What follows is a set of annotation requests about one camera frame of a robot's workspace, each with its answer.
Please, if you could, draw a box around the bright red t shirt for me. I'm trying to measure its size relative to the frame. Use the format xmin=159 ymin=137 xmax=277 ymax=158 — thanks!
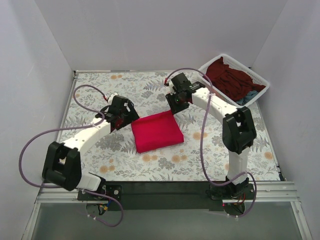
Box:
xmin=131 ymin=110 xmax=184 ymax=154

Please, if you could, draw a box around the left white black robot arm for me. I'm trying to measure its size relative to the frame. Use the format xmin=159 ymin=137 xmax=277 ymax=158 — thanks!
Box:
xmin=42 ymin=93 xmax=139 ymax=200

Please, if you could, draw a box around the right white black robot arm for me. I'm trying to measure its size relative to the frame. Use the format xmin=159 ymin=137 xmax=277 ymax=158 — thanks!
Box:
xmin=164 ymin=73 xmax=257 ymax=199

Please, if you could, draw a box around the floral patterned table mat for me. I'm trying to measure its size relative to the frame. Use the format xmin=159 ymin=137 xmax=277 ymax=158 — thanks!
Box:
xmin=49 ymin=71 xmax=283 ymax=183

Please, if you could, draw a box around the dark maroon t shirt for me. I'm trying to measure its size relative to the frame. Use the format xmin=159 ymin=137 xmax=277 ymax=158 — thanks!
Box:
xmin=206 ymin=57 xmax=265 ymax=102

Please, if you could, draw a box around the blue grey cloth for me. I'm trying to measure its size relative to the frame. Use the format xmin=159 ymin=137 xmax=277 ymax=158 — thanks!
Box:
xmin=236 ymin=90 xmax=259 ymax=106

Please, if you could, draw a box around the white plastic laundry basket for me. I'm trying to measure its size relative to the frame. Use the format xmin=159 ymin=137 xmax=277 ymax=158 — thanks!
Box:
xmin=199 ymin=53 xmax=270 ymax=107

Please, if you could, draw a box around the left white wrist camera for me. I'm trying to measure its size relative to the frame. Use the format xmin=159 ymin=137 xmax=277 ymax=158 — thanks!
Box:
xmin=103 ymin=92 xmax=118 ymax=104

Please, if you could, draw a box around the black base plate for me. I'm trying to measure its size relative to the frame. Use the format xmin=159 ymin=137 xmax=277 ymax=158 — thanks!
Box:
xmin=77 ymin=180 xmax=257 ymax=212

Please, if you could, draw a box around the aluminium frame rail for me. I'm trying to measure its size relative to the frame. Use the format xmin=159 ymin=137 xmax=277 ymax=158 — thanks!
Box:
xmin=23 ymin=181 xmax=312 ymax=240

